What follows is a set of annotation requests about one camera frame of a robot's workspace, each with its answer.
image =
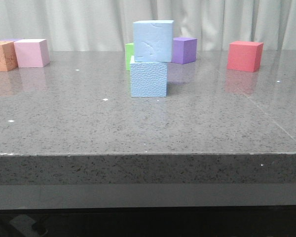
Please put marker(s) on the light blue foam block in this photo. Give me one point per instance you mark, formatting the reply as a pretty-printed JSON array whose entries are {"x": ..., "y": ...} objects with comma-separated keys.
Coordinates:
[
  {"x": 148, "y": 79},
  {"x": 153, "y": 40}
]

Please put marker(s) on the green foam block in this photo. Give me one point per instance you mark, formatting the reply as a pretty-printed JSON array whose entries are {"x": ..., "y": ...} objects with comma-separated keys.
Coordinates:
[{"x": 129, "y": 52}]

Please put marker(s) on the purple foam block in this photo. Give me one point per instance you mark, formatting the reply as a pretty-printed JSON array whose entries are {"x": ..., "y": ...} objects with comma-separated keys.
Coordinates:
[{"x": 184, "y": 50}]

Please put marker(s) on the red foam block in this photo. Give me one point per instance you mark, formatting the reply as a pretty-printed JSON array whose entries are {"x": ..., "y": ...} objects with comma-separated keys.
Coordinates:
[{"x": 244, "y": 56}]

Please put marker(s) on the white curtain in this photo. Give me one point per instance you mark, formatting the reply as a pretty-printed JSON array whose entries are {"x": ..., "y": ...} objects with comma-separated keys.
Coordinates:
[{"x": 107, "y": 25}]

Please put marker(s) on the pink foam block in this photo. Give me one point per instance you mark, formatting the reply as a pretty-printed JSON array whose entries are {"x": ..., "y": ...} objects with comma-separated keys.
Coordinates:
[{"x": 32, "y": 53}]

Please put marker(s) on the orange foam block left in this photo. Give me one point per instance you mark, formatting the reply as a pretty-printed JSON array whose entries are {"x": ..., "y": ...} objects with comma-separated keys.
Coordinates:
[{"x": 8, "y": 59}]

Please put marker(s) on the lavender foam block far left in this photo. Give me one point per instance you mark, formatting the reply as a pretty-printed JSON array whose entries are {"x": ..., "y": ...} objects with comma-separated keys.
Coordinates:
[{"x": 10, "y": 40}]

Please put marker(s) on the grey device under table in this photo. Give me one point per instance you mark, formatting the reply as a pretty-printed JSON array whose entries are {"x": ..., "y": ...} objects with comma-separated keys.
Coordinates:
[{"x": 28, "y": 227}]

